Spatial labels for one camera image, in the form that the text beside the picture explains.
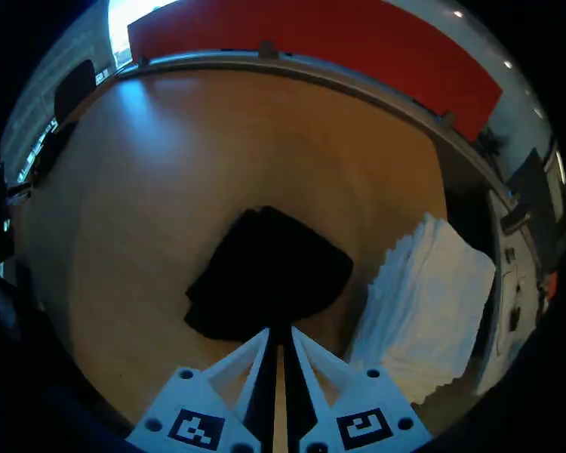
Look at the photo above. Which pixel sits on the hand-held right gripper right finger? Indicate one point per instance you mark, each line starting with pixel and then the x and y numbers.
pixel 358 396

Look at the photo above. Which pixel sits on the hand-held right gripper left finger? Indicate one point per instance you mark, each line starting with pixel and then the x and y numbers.
pixel 203 391

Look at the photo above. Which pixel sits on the black towel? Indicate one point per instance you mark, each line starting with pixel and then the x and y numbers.
pixel 269 273

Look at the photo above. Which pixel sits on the stack of white towels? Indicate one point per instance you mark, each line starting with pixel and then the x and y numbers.
pixel 424 306

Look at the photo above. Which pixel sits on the black office chair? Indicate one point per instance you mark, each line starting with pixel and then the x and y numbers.
pixel 73 89

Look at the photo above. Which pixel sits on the red desk screen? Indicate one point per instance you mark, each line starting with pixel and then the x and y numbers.
pixel 330 47

